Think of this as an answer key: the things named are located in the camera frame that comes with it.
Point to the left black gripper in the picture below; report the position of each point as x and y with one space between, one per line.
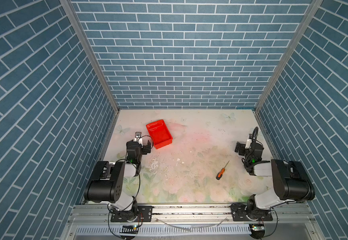
146 149

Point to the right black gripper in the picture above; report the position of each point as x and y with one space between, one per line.
241 152

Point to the orange handled screwdriver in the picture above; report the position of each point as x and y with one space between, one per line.
221 172

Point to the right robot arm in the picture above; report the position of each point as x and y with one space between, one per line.
291 182

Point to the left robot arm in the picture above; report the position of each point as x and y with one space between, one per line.
105 184

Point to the red plastic bin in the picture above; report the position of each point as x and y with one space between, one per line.
160 134

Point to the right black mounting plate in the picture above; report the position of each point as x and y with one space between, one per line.
242 213

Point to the black mounting plate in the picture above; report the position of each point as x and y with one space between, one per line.
242 213
143 212

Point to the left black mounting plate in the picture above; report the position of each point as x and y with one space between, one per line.
143 212

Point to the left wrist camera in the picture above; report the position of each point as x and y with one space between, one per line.
137 136

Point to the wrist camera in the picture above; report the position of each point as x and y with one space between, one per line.
248 142
137 136

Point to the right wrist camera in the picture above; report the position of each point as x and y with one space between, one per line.
248 142

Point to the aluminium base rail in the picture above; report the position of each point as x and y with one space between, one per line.
98 214

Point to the white perforated cable duct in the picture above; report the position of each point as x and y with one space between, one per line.
165 230

